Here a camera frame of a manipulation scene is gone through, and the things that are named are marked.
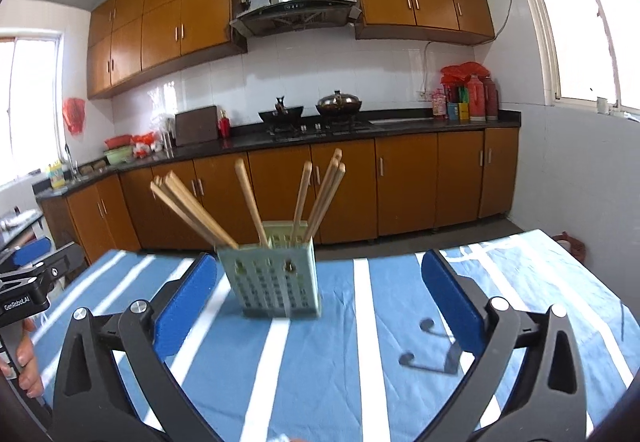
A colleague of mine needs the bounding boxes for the small black wok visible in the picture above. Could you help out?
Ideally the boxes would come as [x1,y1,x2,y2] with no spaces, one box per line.
[257,96,305,124]

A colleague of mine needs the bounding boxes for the blue white striped tablecloth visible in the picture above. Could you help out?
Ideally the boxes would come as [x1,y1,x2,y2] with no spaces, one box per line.
[15,228,636,442]

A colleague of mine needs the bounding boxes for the brown lower kitchen cabinets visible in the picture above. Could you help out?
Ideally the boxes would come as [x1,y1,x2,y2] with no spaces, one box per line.
[40,127,521,264]

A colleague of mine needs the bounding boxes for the black gas stove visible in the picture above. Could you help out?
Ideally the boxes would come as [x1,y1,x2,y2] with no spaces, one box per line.
[270,119,374,141]

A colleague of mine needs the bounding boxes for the wall cable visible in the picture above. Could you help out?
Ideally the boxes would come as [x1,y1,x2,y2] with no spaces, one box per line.
[422,0,519,96]

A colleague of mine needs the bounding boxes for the red hanging plastic bag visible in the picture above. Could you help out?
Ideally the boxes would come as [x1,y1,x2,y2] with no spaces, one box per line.
[62,97,86,137]

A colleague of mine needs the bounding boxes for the dark red thermos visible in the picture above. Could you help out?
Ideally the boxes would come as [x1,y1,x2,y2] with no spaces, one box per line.
[482,76,500,119]

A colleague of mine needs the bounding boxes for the clear plastic bags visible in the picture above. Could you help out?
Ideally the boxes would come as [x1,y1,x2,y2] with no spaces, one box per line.
[147,90,177,146]

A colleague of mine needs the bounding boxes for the red plastic bag on thermoses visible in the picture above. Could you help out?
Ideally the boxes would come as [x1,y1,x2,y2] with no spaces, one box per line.
[440,62,488,86]

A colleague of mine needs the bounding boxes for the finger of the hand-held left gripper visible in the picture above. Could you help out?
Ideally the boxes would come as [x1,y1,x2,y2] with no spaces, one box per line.
[30,241,84,294]
[11,236,56,269]

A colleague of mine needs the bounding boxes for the green basin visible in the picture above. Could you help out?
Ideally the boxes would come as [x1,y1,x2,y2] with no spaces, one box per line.
[104,147,135,166]

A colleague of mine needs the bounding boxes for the person's left hand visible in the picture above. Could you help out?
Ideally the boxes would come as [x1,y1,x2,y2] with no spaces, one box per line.
[0,336,47,399]

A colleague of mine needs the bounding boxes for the steel faucet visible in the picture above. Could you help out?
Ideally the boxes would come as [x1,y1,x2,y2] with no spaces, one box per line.
[64,145,80,181]

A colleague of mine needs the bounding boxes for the green perforated chopstick holder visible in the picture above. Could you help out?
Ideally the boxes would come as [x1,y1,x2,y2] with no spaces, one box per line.
[217,221,323,320]

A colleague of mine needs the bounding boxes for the small side window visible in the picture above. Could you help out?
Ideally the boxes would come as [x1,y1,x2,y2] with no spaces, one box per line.
[0,27,66,185]

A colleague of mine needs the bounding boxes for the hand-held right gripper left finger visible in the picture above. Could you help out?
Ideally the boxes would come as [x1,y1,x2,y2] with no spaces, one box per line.
[51,251,219,442]

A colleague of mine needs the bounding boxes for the large wok with lid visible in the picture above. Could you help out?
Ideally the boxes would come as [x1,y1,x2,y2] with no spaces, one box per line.
[315,91,363,118]

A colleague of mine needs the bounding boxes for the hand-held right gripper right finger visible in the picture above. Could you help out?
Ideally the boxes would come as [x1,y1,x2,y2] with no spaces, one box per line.
[421,249,590,442]

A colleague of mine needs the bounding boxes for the black kitchen countertop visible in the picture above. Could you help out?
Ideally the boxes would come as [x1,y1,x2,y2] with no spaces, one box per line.
[35,108,522,199]

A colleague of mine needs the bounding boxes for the brown cutting board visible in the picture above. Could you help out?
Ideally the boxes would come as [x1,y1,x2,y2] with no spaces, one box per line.
[175,105,220,147]

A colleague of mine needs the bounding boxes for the large bright window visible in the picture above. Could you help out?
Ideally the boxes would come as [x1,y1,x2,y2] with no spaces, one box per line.
[507,0,640,114]

